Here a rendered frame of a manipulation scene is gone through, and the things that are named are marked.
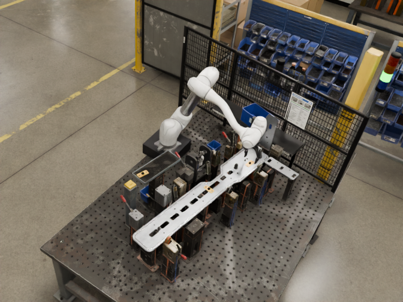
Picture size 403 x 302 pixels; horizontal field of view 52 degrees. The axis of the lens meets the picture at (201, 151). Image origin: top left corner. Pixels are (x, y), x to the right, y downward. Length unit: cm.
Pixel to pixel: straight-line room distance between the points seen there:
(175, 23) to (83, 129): 178
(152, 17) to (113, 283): 376
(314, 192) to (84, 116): 304
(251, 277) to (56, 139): 298
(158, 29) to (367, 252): 372
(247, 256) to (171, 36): 337
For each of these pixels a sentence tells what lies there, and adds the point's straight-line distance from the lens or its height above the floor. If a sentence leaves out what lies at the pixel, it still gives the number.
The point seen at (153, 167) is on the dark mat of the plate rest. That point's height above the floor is 116.
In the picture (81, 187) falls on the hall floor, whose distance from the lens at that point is 456.
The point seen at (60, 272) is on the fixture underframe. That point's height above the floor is 41.
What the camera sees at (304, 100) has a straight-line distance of 357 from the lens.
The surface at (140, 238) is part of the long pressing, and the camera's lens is 287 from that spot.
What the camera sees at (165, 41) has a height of 63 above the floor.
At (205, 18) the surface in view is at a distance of 527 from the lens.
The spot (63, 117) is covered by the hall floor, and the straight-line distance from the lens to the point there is 547.
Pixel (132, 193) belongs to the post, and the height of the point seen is 110.
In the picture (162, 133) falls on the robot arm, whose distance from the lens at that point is 362.
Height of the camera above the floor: 333
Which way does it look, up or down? 42 degrees down
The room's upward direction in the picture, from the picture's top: 8 degrees clockwise
